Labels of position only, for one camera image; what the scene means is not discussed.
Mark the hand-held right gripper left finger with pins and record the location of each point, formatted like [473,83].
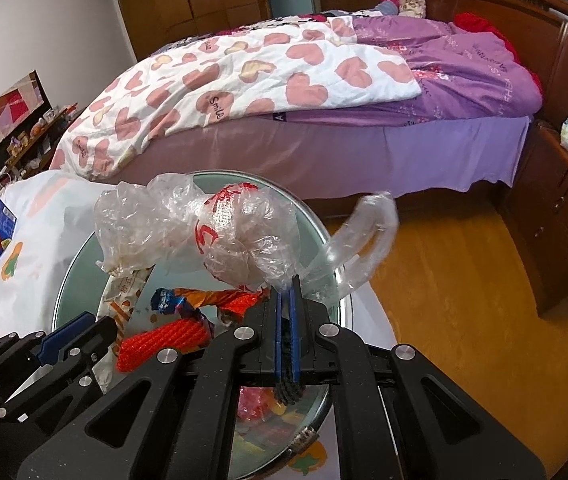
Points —
[279,340]

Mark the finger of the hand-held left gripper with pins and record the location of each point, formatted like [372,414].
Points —
[69,385]
[66,340]

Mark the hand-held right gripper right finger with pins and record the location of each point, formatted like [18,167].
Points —
[292,340]

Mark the red plastic bag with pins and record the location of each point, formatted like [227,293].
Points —
[244,305]

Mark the orange and white wrapper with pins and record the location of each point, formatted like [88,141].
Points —
[119,305]

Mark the pink translucent plastic bag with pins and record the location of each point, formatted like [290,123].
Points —
[256,402]

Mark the pale blue trash bin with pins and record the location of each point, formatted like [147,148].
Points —
[84,270]

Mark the red foam net sleeve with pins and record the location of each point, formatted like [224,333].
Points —
[164,342]

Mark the blue wrapper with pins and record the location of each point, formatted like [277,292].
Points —
[166,301]

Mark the clear plastic bag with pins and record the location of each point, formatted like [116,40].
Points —
[189,225]

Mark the wooden bed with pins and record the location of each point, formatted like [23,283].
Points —
[364,160]

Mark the patchwork cloth cover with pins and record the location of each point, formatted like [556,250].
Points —
[1,115]

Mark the white quilt with pink hearts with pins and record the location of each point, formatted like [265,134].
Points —
[264,75]

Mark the wooden nightstand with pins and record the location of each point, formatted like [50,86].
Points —
[564,235]

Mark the purple quilt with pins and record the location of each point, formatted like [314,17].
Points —
[464,70]

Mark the brown wooden wardrobe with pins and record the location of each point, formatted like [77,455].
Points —
[214,5]

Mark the red cloth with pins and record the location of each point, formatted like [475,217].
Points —
[484,30]

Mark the wooden headboard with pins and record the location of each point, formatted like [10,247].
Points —
[539,25]

